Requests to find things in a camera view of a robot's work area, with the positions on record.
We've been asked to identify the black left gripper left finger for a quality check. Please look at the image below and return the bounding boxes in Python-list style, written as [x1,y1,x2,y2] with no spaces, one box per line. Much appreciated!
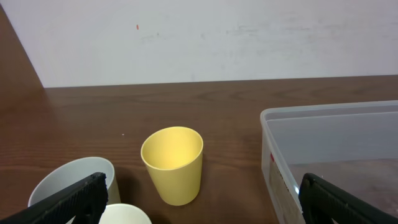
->
[1,172,108,224]

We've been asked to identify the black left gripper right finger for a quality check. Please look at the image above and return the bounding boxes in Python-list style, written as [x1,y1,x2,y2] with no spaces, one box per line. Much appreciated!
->
[298,173,397,224]

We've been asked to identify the grey plastic cup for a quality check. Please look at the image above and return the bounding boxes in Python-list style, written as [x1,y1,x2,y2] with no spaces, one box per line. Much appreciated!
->
[28,157,121,207]

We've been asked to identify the pale green plastic cup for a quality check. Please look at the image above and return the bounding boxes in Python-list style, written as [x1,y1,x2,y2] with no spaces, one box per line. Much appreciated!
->
[99,203,152,224]

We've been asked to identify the yellow plastic cup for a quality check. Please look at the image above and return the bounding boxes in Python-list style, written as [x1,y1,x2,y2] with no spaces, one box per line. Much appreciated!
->
[141,126,204,206]

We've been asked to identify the clear plastic container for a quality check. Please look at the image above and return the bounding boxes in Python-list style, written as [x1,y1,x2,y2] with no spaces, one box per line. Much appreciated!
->
[260,101,397,223]

